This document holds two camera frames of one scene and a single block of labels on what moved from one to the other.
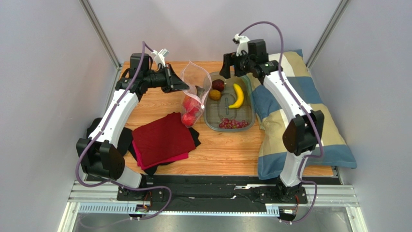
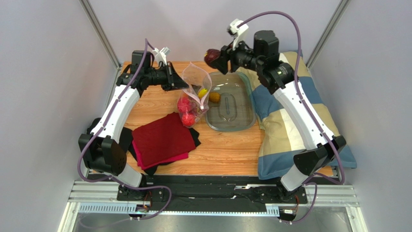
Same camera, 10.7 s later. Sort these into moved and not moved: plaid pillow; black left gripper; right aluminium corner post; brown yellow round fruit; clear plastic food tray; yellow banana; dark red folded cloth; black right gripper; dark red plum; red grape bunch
Moved: red grape bunch; yellow banana; dark red plum; black right gripper
Not moved: plaid pillow; clear plastic food tray; brown yellow round fruit; dark red folded cloth; right aluminium corner post; black left gripper
